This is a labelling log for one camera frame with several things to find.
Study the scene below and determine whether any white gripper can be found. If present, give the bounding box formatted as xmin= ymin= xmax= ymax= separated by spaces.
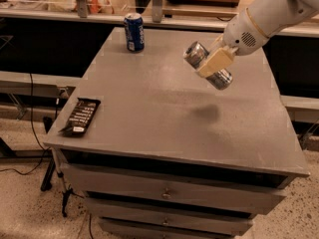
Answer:
xmin=196 ymin=8 xmax=269 ymax=78

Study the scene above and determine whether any silver redbull can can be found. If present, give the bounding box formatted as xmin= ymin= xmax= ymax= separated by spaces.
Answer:
xmin=183 ymin=41 xmax=233 ymax=90

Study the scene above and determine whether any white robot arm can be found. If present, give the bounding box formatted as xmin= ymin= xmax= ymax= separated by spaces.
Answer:
xmin=197 ymin=0 xmax=319 ymax=78

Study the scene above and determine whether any blue pepsi can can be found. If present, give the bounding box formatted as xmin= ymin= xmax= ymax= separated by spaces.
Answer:
xmin=124 ymin=13 xmax=145 ymax=52

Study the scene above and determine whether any grey drawer cabinet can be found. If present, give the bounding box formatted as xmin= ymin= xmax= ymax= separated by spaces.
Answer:
xmin=43 ymin=27 xmax=311 ymax=239

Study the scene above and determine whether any orange white bag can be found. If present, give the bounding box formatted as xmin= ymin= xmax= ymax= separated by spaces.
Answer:
xmin=87 ymin=0 xmax=116 ymax=15

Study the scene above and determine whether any dark chocolate bar wrapper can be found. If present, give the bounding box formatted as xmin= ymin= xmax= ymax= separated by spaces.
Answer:
xmin=59 ymin=98 xmax=101 ymax=136

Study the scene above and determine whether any middle grey drawer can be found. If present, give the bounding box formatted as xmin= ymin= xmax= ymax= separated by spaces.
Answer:
xmin=84 ymin=196 xmax=254 ymax=237

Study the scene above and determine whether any grey drawer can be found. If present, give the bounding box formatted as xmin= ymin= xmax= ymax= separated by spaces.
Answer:
xmin=98 ymin=217 xmax=233 ymax=239
xmin=84 ymin=196 xmax=254 ymax=237
xmin=61 ymin=163 xmax=285 ymax=214

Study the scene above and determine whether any top grey drawer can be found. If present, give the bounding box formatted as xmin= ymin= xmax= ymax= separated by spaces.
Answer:
xmin=61 ymin=163 xmax=285 ymax=214

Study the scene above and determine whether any black tripod stand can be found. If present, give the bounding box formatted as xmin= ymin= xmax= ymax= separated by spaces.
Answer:
xmin=40 ymin=117 xmax=75 ymax=218

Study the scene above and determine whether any bottom grey drawer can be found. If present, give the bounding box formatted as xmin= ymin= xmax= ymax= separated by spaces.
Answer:
xmin=98 ymin=217 xmax=233 ymax=239

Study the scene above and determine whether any metal bracket post middle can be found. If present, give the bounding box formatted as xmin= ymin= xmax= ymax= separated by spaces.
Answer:
xmin=152 ymin=0 xmax=162 ymax=23

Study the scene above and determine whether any metal bracket post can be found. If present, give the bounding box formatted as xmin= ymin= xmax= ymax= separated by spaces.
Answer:
xmin=152 ymin=0 xmax=162 ymax=23
xmin=76 ymin=0 xmax=89 ymax=18

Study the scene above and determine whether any metal bracket post left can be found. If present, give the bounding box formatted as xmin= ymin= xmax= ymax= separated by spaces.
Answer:
xmin=76 ymin=0 xmax=89 ymax=18

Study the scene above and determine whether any black floor cable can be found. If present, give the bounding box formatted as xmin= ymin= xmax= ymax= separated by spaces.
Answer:
xmin=0 ymin=73 xmax=51 ymax=176

